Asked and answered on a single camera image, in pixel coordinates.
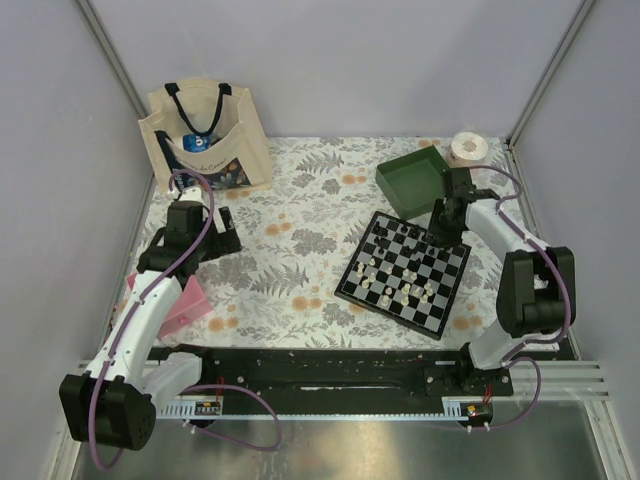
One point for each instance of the black white chess board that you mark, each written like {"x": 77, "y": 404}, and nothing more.
{"x": 443, "y": 268}

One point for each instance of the green plastic tray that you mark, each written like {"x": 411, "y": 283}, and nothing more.
{"x": 412, "y": 183}

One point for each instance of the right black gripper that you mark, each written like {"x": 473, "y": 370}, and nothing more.
{"x": 435, "y": 233}

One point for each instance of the cream canvas tote bag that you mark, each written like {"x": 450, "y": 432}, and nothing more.
{"x": 201, "y": 131}

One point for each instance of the toilet paper roll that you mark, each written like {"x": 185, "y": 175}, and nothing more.
{"x": 467, "y": 149}

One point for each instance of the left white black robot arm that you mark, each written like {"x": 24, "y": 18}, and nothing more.
{"x": 114, "y": 402}

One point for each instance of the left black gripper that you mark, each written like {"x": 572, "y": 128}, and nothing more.
{"x": 225, "y": 242}

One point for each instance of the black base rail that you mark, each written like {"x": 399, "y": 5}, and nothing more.
{"x": 323, "y": 382}

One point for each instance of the floral table mat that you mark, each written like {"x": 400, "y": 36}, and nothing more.
{"x": 297, "y": 239}

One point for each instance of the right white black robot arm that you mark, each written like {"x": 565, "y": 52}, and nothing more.
{"x": 536, "y": 299}

